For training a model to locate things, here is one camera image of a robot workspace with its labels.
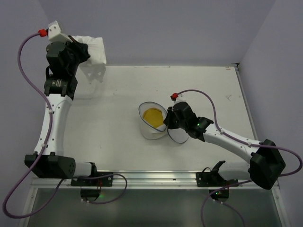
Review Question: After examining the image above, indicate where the yellow bra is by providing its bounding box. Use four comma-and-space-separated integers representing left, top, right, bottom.
143, 107, 164, 128

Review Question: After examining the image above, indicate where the white mesh laundry bag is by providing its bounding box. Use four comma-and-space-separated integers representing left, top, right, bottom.
138, 101, 189, 144

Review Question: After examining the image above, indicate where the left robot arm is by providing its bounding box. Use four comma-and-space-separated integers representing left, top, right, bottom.
24, 41, 96, 179

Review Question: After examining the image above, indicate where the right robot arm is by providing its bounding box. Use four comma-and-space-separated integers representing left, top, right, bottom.
164, 102, 286, 190

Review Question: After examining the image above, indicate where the white plastic basket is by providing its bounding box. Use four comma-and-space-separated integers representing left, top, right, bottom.
74, 65, 106, 100

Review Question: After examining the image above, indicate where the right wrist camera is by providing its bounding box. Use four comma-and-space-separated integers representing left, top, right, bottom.
170, 93, 186, 104

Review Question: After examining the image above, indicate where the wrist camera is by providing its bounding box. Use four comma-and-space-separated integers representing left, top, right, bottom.
170, 93, 186, 104
48, 21, 70, 43

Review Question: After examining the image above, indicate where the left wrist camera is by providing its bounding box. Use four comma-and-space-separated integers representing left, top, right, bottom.
48, 21, 70, 43

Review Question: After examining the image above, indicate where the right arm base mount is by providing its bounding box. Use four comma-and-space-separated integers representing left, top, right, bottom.
196, 161, 238, 202

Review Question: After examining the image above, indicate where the aluminium mounting rail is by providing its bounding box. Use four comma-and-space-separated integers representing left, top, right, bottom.
30, 170, 262, 189

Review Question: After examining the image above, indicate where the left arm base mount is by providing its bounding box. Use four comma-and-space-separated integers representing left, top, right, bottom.
71, 171, 113, 201

